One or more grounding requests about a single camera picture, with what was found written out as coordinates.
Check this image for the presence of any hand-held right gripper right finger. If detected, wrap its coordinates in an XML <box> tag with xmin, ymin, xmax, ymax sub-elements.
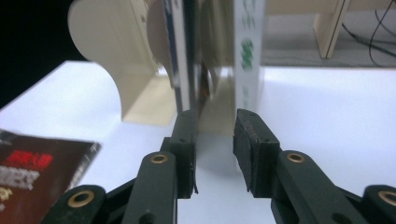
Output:
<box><xmin>232</xmin><ymin>107</ymin><xmax>373</xmax><ymax>224</ymax></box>

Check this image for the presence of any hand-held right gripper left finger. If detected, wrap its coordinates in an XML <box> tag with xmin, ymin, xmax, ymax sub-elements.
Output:
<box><xmin>120</xmin><ymin>108</ymin><xmax>200</xmax><ymax>224</ymax></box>

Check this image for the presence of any purple book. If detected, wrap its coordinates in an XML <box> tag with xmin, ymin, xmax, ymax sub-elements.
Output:
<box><xmin>162</xmin><ymin>0</ymin><xmax>192</xmax><ymax>116</ymax></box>

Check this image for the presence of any white book with picture grid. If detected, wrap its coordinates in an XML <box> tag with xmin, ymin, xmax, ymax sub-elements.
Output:
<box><xmin>233</xmin><ymin>0</ymin><xmax>266</xmax><ymax>114</ymax></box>

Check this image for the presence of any beige expandable book rack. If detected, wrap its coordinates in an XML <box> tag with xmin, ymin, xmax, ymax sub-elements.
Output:
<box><xmin>67</xmin><ymin>0</ymin><xmax>237</xmax><ymax>137</ymax></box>

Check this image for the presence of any dark brown book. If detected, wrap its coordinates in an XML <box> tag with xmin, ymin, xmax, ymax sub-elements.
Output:
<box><xmin>0</xmin><ymin>128</ymin><xmax>103</xmax><ymax>224</ymax></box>

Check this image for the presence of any beige wooden desk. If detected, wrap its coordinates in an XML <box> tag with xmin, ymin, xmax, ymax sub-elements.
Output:
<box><xmin>264</xmin><ymin>0</ymin><xmax>396</xmax><ymax>61</ymax></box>

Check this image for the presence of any black plugged cable bundle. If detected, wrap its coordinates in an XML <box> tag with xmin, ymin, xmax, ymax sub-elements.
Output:
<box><xmin>340</xmin><ymin>0</ymin><xmax>396</xmax><ymax>68</ymax></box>

